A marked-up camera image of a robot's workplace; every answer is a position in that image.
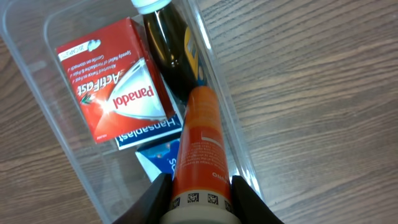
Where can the blue yellow VapoDrops box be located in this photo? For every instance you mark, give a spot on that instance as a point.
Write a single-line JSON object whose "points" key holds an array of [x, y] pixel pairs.
{"points": [[159, 159]]}

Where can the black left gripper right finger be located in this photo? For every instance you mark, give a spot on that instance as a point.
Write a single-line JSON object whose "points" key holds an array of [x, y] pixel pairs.
{"points": [[248, 206]]}

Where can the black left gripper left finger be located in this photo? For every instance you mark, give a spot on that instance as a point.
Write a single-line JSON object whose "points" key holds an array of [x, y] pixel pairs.
{"points": [[152, 205]]}

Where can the orange tube white cap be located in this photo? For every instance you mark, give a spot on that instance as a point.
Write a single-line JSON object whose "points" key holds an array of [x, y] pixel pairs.
{"points": [[201, 190]]}

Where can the clear plastic container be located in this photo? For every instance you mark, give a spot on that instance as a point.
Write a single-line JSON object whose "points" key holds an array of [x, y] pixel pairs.
{"points": [[52, 171]]}

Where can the red white medicine box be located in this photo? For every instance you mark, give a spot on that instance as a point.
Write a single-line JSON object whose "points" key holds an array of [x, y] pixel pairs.
{"points": [[115, 81]]}

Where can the white blue plaster box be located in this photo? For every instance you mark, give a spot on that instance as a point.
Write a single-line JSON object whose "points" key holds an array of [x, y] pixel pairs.
{"points": [[150, 133]]}

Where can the dark bottle white cap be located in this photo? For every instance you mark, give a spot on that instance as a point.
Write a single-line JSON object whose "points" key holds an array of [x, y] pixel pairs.
{"points": [[172, 46]]}

